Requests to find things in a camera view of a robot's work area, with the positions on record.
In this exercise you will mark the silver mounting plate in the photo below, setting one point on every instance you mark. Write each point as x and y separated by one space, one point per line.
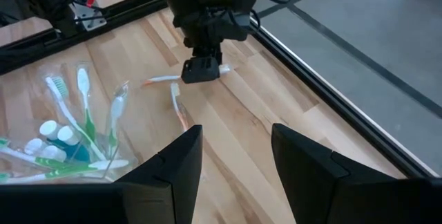
89 18

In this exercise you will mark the white toothbrush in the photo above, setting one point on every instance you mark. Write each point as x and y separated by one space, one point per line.
69 113

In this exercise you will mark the orange toothbrush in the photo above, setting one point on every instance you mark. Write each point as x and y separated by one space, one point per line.
179 110
162 78

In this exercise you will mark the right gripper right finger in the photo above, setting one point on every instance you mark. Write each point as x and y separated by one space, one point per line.
304 182

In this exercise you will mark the black aluminium rig frame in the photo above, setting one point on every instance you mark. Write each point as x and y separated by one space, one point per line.
131 9

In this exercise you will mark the clear plastic bag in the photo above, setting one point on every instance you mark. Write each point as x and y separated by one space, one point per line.
20 120

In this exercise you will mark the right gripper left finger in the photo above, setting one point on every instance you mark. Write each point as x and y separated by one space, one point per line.
172 182

